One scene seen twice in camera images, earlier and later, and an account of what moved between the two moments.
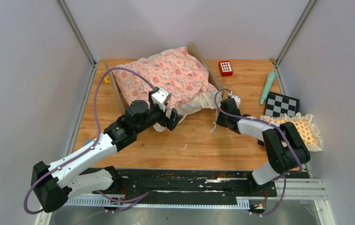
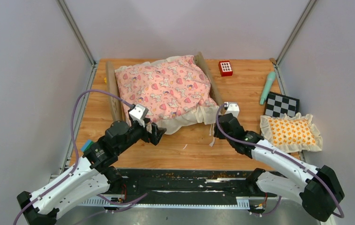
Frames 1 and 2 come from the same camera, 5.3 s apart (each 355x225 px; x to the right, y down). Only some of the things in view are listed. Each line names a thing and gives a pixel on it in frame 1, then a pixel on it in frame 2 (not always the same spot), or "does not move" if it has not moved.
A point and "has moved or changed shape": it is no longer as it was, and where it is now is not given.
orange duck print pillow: (309, 131) does not move
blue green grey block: (88, 141) does not move
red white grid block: (225, 68) does not move
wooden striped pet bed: (204, 69) has moved or changed shape
